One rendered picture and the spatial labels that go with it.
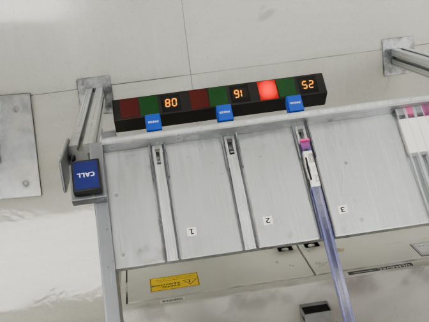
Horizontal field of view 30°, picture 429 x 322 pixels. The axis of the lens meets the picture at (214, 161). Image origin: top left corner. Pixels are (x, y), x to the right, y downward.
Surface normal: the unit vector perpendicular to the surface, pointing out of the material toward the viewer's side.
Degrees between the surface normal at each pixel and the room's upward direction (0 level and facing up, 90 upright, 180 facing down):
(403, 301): 0
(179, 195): 44
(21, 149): 0
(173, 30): 0
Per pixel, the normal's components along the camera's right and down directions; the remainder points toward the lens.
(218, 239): 0.00, -0.50
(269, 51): 0.11, 0.23
